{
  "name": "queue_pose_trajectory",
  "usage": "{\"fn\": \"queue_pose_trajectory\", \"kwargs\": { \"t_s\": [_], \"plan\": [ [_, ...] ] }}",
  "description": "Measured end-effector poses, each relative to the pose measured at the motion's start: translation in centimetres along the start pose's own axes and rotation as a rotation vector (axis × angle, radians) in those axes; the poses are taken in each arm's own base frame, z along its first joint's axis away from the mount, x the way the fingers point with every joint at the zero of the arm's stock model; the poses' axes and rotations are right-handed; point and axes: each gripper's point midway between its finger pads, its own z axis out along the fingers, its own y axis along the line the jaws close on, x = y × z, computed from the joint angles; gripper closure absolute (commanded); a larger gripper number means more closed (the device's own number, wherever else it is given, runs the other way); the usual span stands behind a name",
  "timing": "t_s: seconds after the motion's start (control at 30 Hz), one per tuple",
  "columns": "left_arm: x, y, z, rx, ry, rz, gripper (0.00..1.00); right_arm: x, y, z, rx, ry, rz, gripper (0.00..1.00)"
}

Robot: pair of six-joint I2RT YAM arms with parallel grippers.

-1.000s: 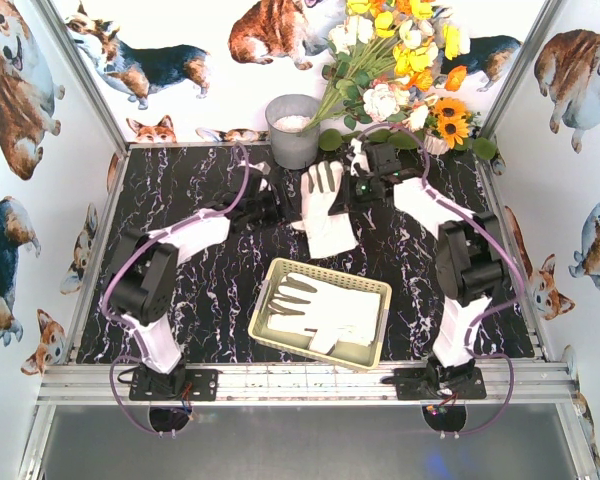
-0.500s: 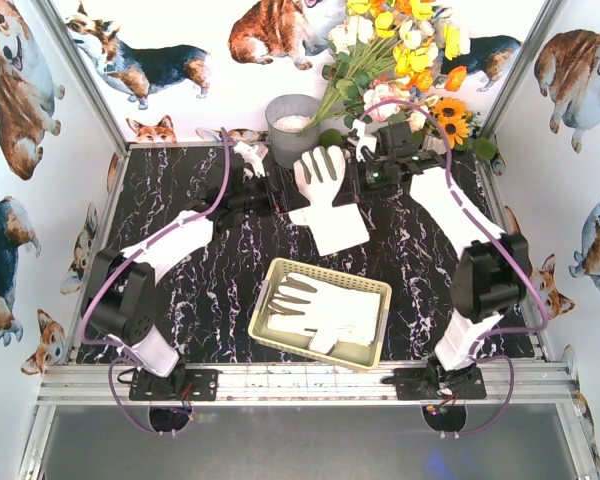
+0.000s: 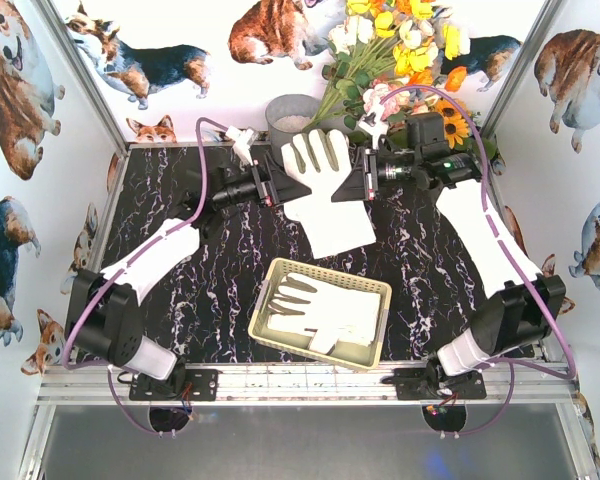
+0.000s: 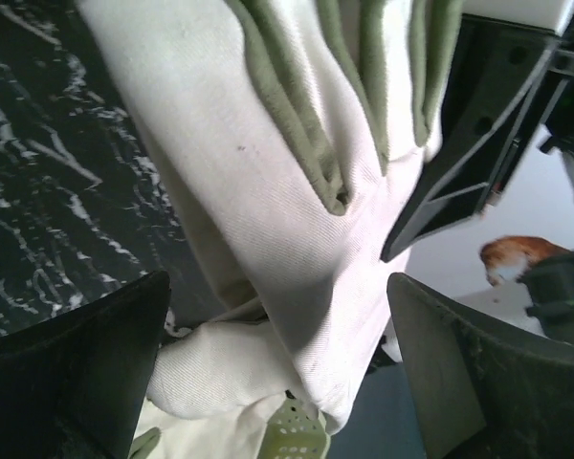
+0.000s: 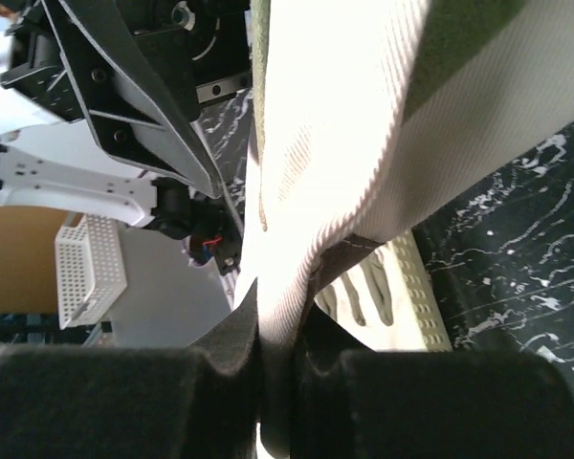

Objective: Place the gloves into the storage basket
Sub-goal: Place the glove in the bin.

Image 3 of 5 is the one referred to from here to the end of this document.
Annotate grey cuffed glove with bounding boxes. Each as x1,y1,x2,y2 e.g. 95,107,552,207
281,129,376,259

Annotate white glove green fingertips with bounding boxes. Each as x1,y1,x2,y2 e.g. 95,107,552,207
265,273,381,355

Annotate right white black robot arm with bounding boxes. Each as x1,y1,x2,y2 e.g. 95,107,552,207
331,108,565,377

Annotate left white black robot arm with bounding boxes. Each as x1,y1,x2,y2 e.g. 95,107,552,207
61,126,311,380

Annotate beige plastic storage basket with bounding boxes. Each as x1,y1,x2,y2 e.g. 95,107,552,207
248,258,392,371

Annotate grey metal bucket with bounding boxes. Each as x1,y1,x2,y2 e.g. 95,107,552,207
265,94,320,148

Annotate small sunflower pot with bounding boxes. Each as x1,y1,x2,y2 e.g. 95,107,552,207
427,96,480,150

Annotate artificial flower bouquet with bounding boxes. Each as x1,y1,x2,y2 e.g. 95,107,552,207
303,1,471,132

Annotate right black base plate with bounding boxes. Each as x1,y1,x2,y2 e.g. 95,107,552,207
381,368,487,400

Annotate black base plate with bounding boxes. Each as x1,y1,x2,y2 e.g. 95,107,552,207
129,368,219,402
381,368,487,400

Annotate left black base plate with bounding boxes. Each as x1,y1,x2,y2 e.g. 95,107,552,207
129,368,219,402

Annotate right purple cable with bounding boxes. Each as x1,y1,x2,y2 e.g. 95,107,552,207
374,85,579,437

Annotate purple cable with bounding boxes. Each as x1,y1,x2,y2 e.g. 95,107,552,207
374,85,579,437
62,117,236,437

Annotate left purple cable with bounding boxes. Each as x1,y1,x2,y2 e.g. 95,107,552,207
62,117,236,437

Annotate aluminium front frame rail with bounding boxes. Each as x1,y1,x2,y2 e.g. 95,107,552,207
35,361,576,407

